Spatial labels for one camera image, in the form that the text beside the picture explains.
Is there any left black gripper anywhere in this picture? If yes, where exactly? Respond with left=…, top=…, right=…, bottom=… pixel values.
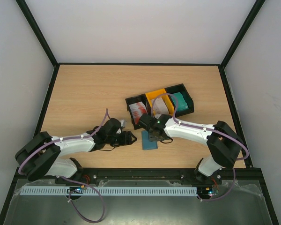
left=106, top=131, right=137, bottom=147

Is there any blue card holder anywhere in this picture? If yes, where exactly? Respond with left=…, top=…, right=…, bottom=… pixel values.
left=141, top=130, right=158, bottom=150

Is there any yellow bin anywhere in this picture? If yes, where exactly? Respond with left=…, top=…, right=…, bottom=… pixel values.
left=145, top=89, right=174, bottom=116

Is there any black bin with red cards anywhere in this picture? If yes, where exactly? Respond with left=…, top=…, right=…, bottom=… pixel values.
left=125, top=94, right=151, bottom=130

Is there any teal card stack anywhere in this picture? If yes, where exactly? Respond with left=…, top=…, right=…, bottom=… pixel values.
left=171, top=92, right=189, bottom=112

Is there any black bin with teal cards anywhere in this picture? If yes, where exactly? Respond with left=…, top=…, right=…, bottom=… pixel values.
left=165, top=84, right=194, bottom=117

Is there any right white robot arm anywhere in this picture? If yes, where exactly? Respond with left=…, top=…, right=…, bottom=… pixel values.
left=138, top=114, right=244, bottom=184

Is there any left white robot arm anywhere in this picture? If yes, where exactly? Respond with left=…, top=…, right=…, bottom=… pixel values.
left=15, top=118, right=137, bottom=181

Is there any white vip card stack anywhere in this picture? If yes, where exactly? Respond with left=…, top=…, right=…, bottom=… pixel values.
left=153, top=97, right=169, bottom=115

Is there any red patterned card stack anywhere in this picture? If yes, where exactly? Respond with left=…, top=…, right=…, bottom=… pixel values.
left=129, top=102, right=148, bottom=124

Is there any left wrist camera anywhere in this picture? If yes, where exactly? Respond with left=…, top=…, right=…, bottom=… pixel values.
left=119, top=120, right=126, bottom=128

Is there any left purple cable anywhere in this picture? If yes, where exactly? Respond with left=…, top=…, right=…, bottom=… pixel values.
left=18, top=108, right=106, bottom=223

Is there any purple cable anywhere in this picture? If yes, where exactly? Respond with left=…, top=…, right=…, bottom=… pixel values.
left=18, top=108, right=106, bottom=223
left=150, top=93, right=249, bottom=203

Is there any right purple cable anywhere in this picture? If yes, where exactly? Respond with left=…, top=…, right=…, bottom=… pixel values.
left=150, top=93, right=249, bottom=203

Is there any black enclosure frame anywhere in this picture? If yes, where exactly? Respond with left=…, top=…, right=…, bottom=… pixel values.
left=0, top=0, right=279, bottom=225

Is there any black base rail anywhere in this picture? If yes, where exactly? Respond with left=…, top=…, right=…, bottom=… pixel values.
left=15, top=166, right=263, bottom=186

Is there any light blue slotted cable duct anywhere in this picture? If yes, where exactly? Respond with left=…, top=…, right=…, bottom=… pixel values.
left=20, top=186, right=197, bottom=196

